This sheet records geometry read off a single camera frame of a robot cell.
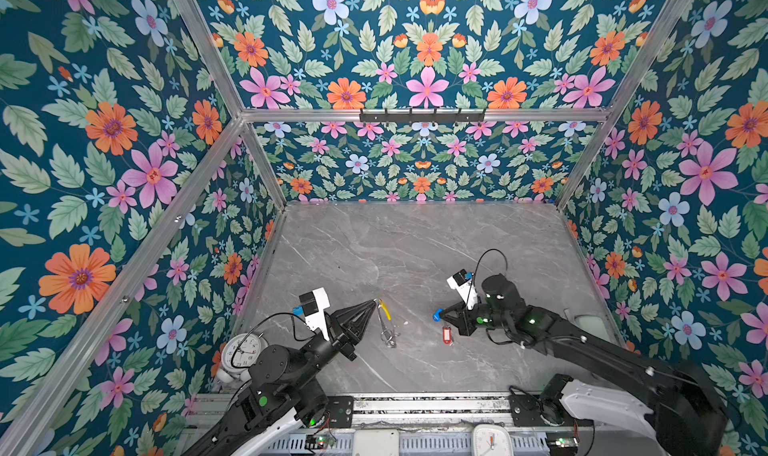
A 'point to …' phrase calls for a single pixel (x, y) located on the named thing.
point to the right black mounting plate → (526, 411)
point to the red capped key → (447, 335)
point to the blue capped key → (436, 317)
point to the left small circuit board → (320, 442)
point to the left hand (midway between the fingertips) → (375, 306)
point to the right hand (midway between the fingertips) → (440, 313)
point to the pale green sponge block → (593, 323)
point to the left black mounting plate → (340, 411)
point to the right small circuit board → (562, 442)
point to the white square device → (376, 442)
